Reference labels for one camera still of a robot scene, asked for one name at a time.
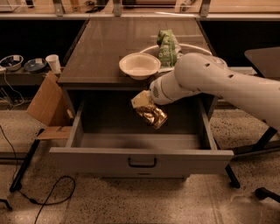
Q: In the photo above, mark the white paper cup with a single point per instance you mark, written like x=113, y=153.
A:
x=54, y=63

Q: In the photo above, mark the brown cardboard box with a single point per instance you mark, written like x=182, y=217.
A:
x=49, y=107

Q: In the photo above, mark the white bowl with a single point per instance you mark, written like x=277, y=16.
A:
x=139, y=65

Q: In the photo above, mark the open grey top drawer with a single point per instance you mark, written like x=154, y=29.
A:
x=107, y=131

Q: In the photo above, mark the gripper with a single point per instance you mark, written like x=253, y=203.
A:
x=155, y=93

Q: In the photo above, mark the blue bowl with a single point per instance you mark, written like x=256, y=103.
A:
x=35, y=65
x=12, y=63

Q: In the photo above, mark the grey drawer cabinet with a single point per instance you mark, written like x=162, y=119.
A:
x=94, y=63

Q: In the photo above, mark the blue bowl left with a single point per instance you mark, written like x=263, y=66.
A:
x=12, y=63

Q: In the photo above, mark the black drawer handle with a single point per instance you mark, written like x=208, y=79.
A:
x=142, y=164

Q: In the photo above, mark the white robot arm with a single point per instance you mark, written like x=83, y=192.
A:
x=196, y=73

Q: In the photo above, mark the black stand frame right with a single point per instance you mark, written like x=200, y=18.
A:
x=264, y=144

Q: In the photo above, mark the crinkled gold snack bag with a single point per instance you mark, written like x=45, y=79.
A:
x=153, y=115

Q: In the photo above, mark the black stand leg left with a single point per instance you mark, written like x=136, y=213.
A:
x=16, y=183

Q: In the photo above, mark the green chip bag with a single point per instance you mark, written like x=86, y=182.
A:
x=169, y=48

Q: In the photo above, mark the blue bowl right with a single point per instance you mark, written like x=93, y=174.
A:
x=35, y=65

